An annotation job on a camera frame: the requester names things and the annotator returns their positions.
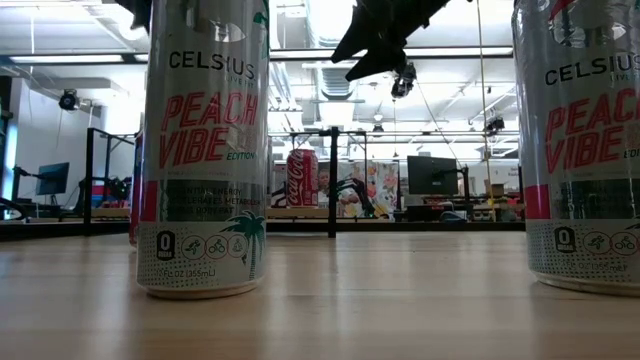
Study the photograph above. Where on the Celsius Peach Vibe can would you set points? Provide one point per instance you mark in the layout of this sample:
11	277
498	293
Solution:
580	150
205	150

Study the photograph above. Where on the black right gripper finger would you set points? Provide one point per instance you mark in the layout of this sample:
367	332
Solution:
365	30
382	62

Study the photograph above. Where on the black background robot arm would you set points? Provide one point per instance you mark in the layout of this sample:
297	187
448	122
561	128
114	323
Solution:
357	187

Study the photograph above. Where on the floral patterned cloth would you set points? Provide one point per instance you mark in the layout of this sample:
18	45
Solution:
387	185

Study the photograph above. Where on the Coca-Cola Star Wars can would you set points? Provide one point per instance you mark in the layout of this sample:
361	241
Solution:
302	180

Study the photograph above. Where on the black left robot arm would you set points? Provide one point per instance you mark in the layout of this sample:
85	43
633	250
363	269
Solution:
137	12

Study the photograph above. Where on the black computer monitor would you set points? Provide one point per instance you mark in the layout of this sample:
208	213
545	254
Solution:
432	175

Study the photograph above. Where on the black aluminium table frame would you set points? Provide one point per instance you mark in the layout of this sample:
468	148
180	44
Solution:
60	231

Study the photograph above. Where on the person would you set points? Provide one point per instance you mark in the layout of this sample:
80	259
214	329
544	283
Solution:
324	187

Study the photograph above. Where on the computer monitor on arm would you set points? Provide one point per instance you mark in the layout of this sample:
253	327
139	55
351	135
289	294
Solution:
52	179

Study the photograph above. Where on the black ceiling spotlight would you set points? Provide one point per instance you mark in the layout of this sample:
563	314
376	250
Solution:
495	124
404	86
69	100

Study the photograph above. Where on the red Fanta can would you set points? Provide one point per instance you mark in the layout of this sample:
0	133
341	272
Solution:
135	210

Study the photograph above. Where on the red workshop equipment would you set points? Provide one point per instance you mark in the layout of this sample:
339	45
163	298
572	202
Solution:
97	192

